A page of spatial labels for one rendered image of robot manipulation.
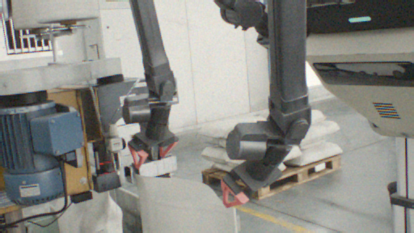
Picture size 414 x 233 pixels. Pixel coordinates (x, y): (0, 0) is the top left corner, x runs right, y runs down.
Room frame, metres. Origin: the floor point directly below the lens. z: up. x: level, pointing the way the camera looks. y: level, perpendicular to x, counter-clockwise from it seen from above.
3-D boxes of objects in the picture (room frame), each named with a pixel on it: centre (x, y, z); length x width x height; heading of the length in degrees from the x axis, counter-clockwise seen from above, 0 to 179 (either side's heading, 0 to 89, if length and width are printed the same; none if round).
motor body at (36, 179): (1.16, 0.46, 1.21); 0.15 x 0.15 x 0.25
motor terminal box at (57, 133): (1.11, 0.37, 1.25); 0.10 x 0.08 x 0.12; 150
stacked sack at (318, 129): (4.64, -0.98, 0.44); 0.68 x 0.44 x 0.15; 125
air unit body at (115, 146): (1.39, 0.29, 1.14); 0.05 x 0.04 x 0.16; 125
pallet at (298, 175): (4.62, -0.61, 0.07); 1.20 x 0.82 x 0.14; 127
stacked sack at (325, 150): (4.64, -0.99, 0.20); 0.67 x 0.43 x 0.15; 125
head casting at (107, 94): (1.60, 0.31, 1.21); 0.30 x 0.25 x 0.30; 35
